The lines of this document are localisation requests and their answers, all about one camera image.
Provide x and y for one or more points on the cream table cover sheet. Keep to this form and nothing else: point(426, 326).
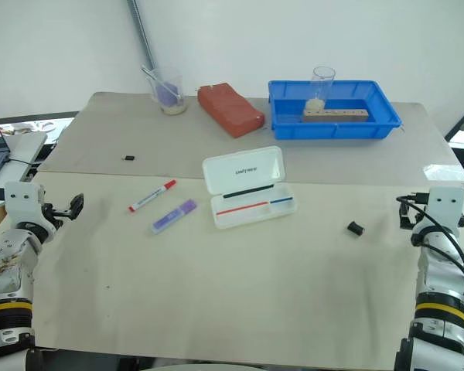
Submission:
point(224, 278)

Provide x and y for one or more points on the closed silver laptop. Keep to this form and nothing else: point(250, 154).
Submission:
point(27, 147)

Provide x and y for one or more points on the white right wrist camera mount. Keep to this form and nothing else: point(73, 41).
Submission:
point(445, 210)

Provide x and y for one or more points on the red brick-shaped sponge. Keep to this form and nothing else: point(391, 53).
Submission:
point(230, 110)

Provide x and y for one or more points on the red cap whiteboard marker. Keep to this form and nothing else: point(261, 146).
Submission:
point(151, 196)

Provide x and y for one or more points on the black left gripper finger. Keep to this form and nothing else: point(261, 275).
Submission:
point(78, 201)
point(73, 214)

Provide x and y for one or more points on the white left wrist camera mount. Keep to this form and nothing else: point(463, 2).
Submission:
point(22, 203)

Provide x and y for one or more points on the white fluffy ball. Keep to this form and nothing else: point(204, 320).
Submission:
point(315, 105)

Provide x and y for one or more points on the wooden block with holes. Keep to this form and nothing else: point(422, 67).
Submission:
point(336, 115)

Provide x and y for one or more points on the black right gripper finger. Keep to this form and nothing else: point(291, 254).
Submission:
point(403, 218)

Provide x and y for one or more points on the glass stirring rod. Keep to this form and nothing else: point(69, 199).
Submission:
point(160, 82)

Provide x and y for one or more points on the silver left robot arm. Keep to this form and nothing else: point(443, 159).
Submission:
point(8, 253)

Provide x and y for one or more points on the black window frame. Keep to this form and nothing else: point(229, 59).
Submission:
point(462, 116)

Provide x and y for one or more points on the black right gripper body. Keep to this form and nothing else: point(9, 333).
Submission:
point(417, 220)

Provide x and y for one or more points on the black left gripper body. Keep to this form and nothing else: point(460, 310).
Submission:
point(55, 213)

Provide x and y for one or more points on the purple highlighter pen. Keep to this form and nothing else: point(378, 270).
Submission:
point(174, 216)

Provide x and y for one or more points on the small black cap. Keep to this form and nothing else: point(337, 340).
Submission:
point(356, 228)

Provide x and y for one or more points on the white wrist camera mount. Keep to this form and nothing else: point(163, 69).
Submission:
point(22, 203)
point(445, 210)

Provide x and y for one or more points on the blue plastic bin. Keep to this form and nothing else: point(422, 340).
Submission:
point(332, 129)

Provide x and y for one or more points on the clear glass beaker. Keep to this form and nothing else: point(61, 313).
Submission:
point(172, 96)

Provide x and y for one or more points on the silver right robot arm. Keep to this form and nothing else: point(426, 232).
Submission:
point(437, 278)

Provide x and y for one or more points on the clear plastic cup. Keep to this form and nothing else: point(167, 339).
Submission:
point(323, 87)

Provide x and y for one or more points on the white open pencil case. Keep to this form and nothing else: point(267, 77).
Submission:
point(243, 170)

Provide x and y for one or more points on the black pen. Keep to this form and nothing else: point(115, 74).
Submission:
point(248, 191)

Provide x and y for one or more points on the tiny black clip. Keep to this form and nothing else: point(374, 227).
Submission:
point(129, 157)

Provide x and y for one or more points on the metal corrugated pole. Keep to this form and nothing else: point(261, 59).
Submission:
point(141, 31)

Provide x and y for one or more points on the grey table cover sheet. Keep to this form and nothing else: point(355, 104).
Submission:
point(108, 131)

